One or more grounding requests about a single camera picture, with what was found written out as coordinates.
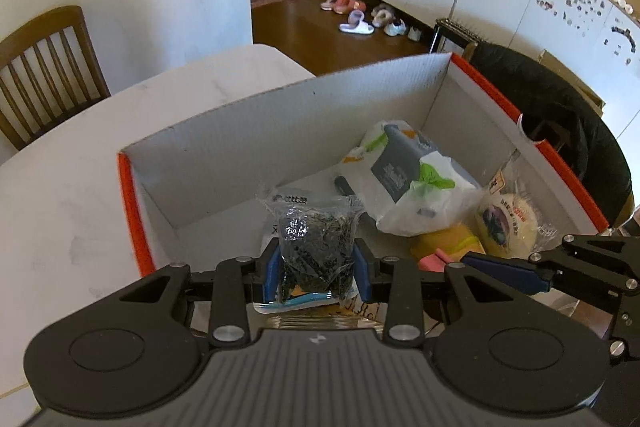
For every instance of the red cardboard box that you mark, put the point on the red cardboard box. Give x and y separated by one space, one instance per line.
250 142

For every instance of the black marker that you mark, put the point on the black marker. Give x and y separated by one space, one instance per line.
342 184

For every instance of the printed marble desktop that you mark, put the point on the printed marble desktop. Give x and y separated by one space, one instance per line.
75 217

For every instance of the pink sponge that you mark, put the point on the pink sponge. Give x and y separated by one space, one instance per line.
432 262

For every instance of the grey tissue packet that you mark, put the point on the grey tissue packet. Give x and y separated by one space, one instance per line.
395 162

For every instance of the clear dried seaweed packet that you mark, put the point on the clear dried seaweed packet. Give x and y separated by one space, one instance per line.
310 247

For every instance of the round bread packet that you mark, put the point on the round bread packet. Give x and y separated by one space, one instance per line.
510 222

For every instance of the brown wooden chair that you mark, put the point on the brown wooden chair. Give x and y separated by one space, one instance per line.
45 72

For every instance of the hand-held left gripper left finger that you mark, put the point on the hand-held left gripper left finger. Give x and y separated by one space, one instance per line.
271 277

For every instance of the yellow soft packet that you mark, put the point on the yellow soft packet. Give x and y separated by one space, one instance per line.
445 239

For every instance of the row of shoes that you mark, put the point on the row of shoes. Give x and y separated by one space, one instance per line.
357 27

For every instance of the dark chair with black jacket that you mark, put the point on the dark chair with black jacket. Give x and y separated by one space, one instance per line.
560 107

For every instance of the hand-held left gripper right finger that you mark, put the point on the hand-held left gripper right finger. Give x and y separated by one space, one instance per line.
363 277

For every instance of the white cabinet with stickers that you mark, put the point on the white cabinet with stickers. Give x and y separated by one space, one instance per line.
565 22

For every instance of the white plastic bag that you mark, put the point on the white plastic bag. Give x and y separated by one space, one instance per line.
430 212

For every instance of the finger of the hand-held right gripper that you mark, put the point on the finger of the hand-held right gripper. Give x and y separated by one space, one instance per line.
505 274
595 252

